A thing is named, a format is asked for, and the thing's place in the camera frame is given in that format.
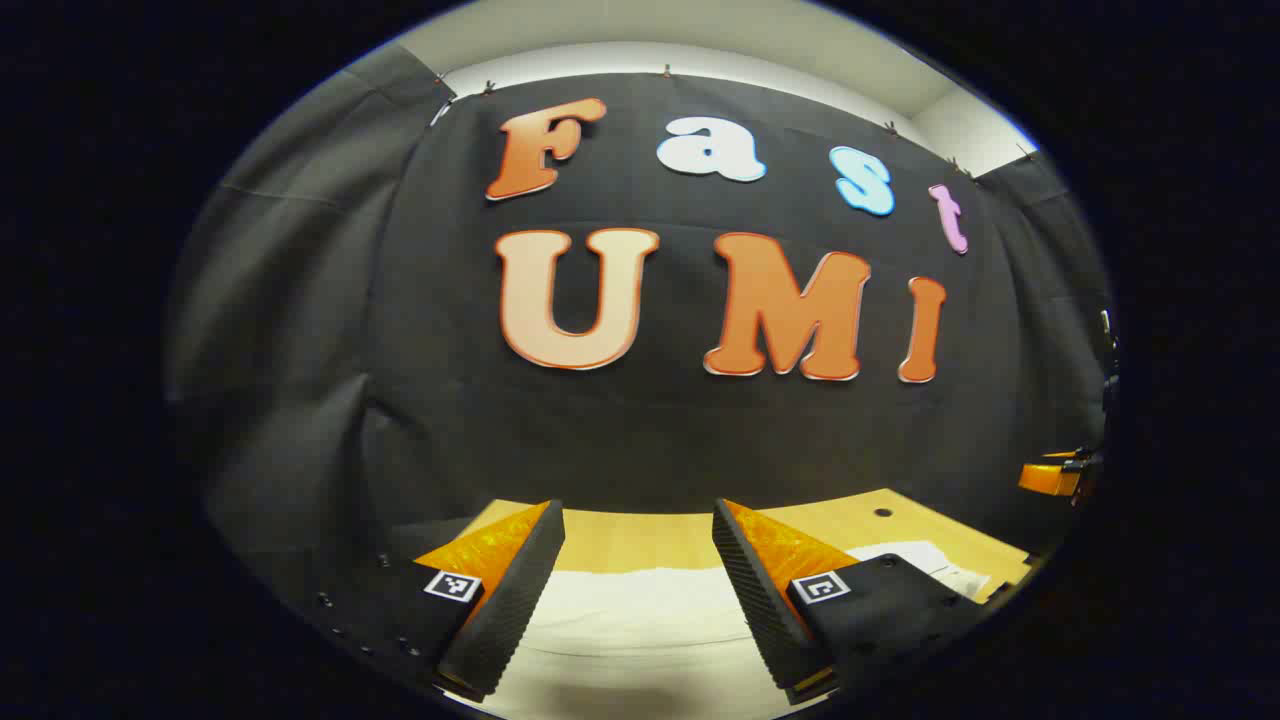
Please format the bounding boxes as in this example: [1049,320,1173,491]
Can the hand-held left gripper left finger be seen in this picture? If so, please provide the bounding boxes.
[300,498,567,703]

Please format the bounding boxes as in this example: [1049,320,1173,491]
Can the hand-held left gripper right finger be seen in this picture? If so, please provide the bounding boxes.
[711,497,1006,706]

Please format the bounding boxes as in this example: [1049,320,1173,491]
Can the white jeans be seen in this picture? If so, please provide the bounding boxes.
[470,540,993,720]

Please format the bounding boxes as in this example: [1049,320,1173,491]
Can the black backdrop cloth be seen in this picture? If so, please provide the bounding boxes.
[165,45,1116,601]

